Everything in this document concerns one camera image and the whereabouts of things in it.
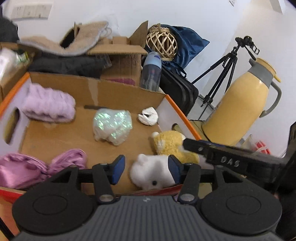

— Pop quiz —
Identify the white plush toy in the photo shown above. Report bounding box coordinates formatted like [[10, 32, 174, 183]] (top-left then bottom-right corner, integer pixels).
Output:
[[129, 154, 175, 190]]

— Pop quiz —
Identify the yellow plush toy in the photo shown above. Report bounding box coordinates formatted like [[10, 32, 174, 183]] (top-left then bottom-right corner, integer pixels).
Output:
[[152, 131, 199, 164]]

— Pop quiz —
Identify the iridescent white soft bag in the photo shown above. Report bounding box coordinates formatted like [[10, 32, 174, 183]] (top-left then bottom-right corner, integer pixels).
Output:
[[93, 108, 132, 146]]

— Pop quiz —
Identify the small white ball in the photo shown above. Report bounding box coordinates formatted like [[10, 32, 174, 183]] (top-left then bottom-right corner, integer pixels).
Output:
[[138, 107, 159, 126]]

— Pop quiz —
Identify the pink satin scrunchie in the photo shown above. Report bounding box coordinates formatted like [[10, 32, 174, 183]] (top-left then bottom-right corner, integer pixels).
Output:
[[1, 149, 87, 189]]

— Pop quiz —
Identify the lilac fuzzy headband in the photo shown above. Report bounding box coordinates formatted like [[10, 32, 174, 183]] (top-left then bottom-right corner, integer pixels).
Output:
[[22, 83, 76, 123]]

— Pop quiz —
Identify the glass cup with candle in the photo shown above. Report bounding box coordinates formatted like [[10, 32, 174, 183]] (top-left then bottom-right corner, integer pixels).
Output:
[[241, 135, 257, 152]]

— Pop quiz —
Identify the red cardboard box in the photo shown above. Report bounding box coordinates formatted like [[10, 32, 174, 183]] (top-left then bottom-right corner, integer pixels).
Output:
[[1, 72, 200, 195]]

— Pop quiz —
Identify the yellow thermos jug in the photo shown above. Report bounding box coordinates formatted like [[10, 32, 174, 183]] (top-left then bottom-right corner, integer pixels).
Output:
[[202, 58, 282, 146]]

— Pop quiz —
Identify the black carry case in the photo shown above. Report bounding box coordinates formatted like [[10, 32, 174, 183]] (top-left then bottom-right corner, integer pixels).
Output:
[[159, 66, 199, 116]]

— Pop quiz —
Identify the blue water bottle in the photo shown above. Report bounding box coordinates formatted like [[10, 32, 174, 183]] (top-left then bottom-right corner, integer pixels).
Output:
[[140, 51, 162, 91]]

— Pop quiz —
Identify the open brown cardboard box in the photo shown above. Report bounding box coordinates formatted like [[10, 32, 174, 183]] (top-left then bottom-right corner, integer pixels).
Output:
[[87, 21, 148, 86]]

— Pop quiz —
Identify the dark blue cushion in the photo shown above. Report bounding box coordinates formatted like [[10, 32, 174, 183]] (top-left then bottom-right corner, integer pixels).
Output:
[[161, 24, 210, 77]]

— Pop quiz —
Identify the small brown cardboard tray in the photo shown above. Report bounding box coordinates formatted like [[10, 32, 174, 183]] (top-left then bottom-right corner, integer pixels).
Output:
[[1, 42, 36, 102]]

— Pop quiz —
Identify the wicker rattan ball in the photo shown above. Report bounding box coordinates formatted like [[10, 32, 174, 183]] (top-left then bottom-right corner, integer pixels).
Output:
[[146, 23, 178, 61]]

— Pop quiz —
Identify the beige fleece slipper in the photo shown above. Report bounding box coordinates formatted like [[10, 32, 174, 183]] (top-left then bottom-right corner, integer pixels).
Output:
[[19, 21, 109, 57]]

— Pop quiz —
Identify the black folding cart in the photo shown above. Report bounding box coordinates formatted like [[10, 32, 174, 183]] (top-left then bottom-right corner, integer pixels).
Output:
[[0, 16, 19, 43]]

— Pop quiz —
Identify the black camera tripod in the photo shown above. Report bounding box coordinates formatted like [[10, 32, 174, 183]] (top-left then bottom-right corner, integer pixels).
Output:
[[192, 36, 260, 120]]

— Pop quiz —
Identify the white wall socket strip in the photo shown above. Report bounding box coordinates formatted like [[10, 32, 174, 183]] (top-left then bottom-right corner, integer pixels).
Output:
[[11, 3, 53, 20]]

